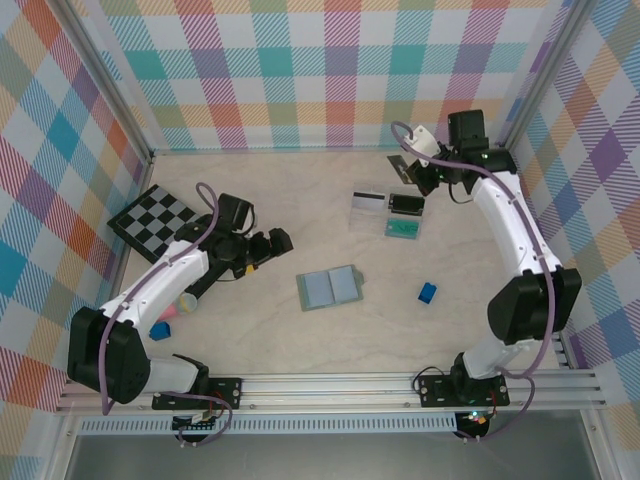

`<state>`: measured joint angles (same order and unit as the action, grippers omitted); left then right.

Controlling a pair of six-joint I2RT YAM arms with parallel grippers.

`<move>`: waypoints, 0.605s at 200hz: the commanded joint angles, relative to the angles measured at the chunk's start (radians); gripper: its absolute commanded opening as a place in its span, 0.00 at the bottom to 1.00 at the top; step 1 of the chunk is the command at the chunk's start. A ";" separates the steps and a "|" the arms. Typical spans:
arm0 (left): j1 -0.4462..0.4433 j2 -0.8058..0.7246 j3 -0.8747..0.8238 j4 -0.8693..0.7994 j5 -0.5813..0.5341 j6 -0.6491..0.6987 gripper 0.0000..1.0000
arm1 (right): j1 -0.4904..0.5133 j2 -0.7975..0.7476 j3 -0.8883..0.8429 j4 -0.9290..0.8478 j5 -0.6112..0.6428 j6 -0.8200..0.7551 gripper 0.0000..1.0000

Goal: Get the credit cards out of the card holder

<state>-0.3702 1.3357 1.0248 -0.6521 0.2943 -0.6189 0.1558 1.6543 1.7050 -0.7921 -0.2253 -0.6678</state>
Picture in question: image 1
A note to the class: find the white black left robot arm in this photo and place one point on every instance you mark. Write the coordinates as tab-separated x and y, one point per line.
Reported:
105	355

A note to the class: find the green card white print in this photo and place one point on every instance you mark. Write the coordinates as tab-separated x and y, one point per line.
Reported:
402	229

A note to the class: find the grey silver credit card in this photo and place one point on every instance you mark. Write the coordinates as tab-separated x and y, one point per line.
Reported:
397	164

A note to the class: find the black credit card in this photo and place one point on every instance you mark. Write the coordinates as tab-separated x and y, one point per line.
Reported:
407	205

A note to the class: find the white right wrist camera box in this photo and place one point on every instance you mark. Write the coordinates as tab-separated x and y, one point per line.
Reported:
424	140

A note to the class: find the grey metal panel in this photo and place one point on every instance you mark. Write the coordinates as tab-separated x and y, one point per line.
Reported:
325	457

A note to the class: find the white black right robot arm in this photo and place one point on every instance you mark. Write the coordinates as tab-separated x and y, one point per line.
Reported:
535	305

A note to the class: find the pink plastic cup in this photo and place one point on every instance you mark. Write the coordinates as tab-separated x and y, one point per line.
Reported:
169	312

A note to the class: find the aluminium mounting rail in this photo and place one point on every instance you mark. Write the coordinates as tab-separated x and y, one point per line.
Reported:
325	392

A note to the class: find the sage green card holder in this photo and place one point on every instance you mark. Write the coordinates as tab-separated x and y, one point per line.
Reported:
330	287

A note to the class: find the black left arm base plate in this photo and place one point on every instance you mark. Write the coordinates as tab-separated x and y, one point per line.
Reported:
227	392

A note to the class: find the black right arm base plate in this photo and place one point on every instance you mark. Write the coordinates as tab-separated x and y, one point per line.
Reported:
435	392

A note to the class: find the blue toy block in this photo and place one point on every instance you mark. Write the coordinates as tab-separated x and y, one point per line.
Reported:
426	294
160	332

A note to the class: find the aluminium side floor rail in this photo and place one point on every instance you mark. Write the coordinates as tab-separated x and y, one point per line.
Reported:
562	355
145	175

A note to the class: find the clear plastic compartment tray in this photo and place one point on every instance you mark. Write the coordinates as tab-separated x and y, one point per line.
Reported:
367	225

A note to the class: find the aluminium frame post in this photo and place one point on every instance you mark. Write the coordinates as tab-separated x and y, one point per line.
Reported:
545	75
105	82

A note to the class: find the black grey checkerboard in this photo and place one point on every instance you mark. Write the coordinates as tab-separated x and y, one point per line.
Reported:
150	220

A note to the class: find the aluminium back floor rail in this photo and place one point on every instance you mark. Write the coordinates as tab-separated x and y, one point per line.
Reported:
275	149

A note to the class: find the silver card black stripe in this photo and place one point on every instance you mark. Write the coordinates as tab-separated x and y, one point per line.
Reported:
369	202

